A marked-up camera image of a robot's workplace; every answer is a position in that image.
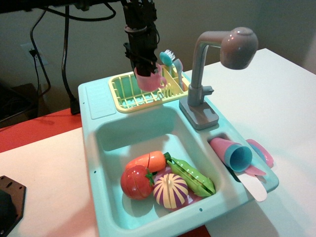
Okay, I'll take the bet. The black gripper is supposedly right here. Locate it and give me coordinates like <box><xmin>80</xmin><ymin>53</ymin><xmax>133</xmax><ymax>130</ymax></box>
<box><xmin>124</xmin><ymin>29</ymin><xmax>158</xmax><ymax>76</ymax></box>

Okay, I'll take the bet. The pink toy cup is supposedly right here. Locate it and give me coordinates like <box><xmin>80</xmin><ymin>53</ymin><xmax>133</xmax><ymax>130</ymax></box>
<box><xmin>134</xmin><ymin>63</ymin><xmax>167</xmax><ymax>92</ymax></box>

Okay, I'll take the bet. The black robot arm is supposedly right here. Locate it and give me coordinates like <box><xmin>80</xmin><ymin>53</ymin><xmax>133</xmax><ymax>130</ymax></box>
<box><xmin>0</xmin><ymin>0</ymin><xmax>159</xmax><ymax>77</ymax></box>

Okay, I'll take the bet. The yellow drying rack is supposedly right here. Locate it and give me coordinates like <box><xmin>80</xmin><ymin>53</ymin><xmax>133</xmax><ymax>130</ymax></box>
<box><xmin>109</xmin><ymin>65</ymin><xmax>190</xmax><ymax>113</ymax></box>

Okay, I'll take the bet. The teal toy sink unit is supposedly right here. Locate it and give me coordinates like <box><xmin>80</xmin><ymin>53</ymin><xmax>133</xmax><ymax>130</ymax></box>
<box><xmin>79</xmin><ymin>77</ymin><xmax>253</xmax><ymax>237</ymax></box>

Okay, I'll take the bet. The pink tall cup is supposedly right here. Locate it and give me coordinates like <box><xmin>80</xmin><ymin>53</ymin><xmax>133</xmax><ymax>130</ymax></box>
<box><xmin>209</xmin><ymin>137</ymin><xmax>238</xmax><ymax>166</ymax></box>

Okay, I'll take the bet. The blue tall cup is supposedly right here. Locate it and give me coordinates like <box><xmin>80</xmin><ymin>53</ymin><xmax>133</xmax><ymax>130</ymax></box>
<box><xmin>224</xmin><ymin>144</ymin><xmax>252</xmax><ymax>172</ymax></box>

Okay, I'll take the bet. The teal dish brush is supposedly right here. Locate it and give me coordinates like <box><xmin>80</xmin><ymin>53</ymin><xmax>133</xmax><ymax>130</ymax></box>
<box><xmin>159</xmin><ymin>49</ymin><xmax>175</xmax><ymax>74</ymax></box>

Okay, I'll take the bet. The orange toy carrot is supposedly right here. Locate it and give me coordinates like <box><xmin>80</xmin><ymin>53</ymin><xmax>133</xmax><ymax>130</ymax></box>
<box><xmin>125</xmin><ymin>151</ymin><xmax>171</xmax><ymax>172</ymax></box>

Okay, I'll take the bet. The grey toy faucet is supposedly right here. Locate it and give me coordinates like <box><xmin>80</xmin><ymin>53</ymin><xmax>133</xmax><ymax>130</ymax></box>
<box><xmin>179</xmin><ymin>27</ymin><xmax>259</xmax><ymax>130</ymax></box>

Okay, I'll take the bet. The red toy tomato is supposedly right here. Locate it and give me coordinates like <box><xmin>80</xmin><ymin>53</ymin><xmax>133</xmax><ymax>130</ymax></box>
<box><xmin>120</xmin><ymin>165</ymin><xmax>154</xmax><ymax>200</ymax></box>

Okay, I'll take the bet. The purple striped toy onion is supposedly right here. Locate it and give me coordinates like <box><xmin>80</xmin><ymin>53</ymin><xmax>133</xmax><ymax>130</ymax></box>
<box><xmin>153</xmin><ymin>173</ymin><xmax>189</xmax><ymax>209</ymax></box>

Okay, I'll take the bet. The green toy pea pod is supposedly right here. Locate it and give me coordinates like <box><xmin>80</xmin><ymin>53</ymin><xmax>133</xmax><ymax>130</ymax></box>
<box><xmin>166</xmin><ymin>158</ymin><xmax>216</xmax><ymax>197</ymax></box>

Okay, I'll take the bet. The pink toy plate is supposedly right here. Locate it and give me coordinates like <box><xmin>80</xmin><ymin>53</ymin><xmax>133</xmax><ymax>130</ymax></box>
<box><xmin>246</xmin><ymin>139</ymin><xmax>274</xmax><ymax>168</ymax></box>

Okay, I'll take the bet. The pink toy spoon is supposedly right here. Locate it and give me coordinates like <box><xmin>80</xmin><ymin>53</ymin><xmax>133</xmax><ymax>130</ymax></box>
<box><xmin>244</xmin><ymin>165</ymin><xmax>266</xmax><ymax>176</ymax></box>

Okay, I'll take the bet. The white toy knife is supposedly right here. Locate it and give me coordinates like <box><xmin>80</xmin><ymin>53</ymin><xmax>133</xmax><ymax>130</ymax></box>
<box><xmin>234</xmin><ymin>172</ymin><xmax>267</xmax><ymax>202</ymax></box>

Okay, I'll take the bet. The black gooseneck cable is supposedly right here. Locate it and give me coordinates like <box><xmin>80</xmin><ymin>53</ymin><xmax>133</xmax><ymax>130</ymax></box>
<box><xmin>61</xmin><ymin>4</ymin><xmax>80</xmax><ymax>116</ymax></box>

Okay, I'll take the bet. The black power cable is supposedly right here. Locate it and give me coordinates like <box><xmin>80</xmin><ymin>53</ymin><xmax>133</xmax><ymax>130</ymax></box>
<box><xmin>0</xmin><ymin>9</ymin><xmax>51</xmax><ymax>124</ymax></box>

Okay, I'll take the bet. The white wall outlet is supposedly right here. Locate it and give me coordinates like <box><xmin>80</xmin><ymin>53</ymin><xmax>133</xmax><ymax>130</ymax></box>
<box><xmin>20</xmin><ymin>42</ymin><xmax>49</xmax><ymax>67</ymax></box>

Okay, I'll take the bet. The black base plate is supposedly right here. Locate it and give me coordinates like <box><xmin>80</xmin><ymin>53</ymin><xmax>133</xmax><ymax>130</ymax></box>
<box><xmin>0</xmin><ymin>175</ymin><xmax>26</xmax><ymax>237</ymax></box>

